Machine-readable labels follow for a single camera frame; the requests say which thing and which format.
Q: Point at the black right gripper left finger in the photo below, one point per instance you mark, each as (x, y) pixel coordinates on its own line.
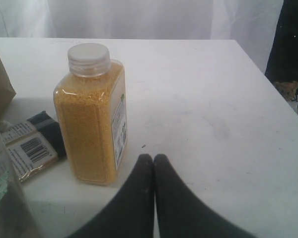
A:
(130, 214)

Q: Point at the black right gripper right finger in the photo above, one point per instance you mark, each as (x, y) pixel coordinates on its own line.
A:
(181, 214)

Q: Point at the yellow grain plastic bottle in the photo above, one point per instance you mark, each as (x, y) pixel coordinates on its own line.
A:
(90, 103)

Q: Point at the dark blue biscuit packet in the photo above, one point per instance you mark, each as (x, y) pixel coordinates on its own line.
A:
(33, 144)

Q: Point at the gold lid plastic jar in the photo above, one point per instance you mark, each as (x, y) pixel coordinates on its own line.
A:
(16, 219)

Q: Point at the brown teddy bear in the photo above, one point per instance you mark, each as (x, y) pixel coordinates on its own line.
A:
(288, 90)

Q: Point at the white curtain backdrop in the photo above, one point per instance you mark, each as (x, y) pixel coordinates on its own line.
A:
(252, 23)

